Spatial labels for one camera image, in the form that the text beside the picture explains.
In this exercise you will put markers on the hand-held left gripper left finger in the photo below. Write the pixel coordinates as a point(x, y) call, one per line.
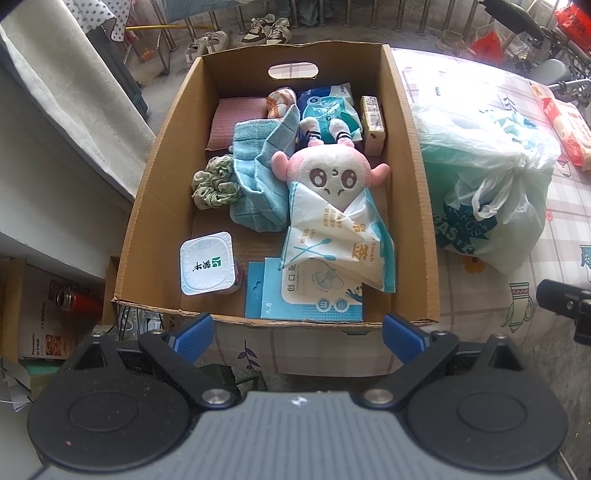
point(194, 337)

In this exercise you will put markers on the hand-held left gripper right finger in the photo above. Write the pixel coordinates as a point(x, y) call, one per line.
point(401, 339)

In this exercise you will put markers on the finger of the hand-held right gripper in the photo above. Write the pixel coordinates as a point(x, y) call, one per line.
point(563, 297)

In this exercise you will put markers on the brown cardboard box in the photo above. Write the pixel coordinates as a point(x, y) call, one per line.
point(152, 207)

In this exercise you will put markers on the pink plush toy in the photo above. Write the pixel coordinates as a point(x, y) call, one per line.
point(328, 175)

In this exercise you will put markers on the small brown drink carton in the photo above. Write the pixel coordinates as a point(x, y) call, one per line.
point(371, 120)

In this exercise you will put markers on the blue wet wipes packet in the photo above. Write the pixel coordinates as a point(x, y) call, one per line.
point(323, 104)

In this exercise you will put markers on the white yogurt cup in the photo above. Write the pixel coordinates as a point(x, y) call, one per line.
point(205, 263)

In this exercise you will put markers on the blue white bandage box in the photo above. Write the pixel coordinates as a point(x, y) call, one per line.
point(300, 302)

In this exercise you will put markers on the red thermos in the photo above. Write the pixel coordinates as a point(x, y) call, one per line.
point(81, 302)

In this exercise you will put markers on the white cotton swab bag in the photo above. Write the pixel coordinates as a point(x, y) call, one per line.
point(323, 230)

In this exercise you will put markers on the white green plastic bag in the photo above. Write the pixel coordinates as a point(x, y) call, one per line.
point(485, 184)

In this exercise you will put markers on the printed cardboard box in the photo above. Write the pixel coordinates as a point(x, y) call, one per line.
point(41, 323)

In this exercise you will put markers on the green scrunchie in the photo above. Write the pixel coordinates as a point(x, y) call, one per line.
point(217, 184)

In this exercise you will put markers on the large red white wipes pack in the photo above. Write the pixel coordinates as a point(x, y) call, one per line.
point(570, 134)

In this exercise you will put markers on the teal towel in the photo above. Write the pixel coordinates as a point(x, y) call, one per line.
point(258, 184)

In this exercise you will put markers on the pink towel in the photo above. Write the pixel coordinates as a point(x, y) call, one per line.
point(231, 124)

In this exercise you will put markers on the orange white cloth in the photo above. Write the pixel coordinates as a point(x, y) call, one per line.
point(280, 104)

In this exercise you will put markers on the white patterned cloth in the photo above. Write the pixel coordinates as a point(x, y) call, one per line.
point(69, 115)

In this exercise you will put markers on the red plastic bag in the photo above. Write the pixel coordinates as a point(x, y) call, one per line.
point(485, 42)
point(572, 23)

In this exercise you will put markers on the dark grey crate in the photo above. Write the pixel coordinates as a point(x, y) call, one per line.
point(120, 78)

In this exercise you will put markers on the beige shoe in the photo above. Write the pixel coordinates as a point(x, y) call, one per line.
point(448, 39)

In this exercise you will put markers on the white shoe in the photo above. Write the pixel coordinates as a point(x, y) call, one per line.
point(196, 50)
point(216, 41)

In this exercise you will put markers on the black bicycle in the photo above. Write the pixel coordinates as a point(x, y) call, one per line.
point(512, 14)

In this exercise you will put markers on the yellow stick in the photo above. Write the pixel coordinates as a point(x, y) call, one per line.
point(157, 28)

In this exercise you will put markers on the blue spotted cloth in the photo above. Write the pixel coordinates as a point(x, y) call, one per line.
point(207, 9)

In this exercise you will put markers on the star print cloth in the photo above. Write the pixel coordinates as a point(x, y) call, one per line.
point(97, 14)

